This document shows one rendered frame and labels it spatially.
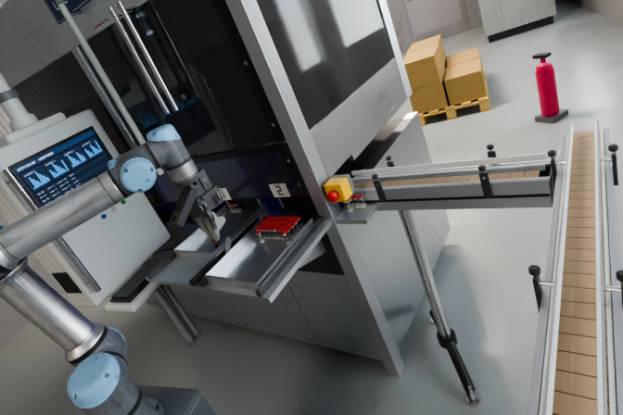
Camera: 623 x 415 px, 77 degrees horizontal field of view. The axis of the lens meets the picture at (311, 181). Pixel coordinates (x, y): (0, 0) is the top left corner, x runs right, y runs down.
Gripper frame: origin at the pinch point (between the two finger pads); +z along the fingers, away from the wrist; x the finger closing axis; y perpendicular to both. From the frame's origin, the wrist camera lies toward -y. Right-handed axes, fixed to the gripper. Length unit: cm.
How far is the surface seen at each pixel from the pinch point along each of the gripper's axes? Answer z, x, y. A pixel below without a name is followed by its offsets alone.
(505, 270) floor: 110, -46, 114
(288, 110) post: -21.9, -12.5, 39.5
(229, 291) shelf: 21.7, 7.2, -0.6
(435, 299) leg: 73, -33, 54
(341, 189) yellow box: 8.6, -21.4, 38.6
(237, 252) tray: 21.1, 19.6, 17.5
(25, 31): -87, 117, 39
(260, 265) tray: 21.4, 3.0, 12.3
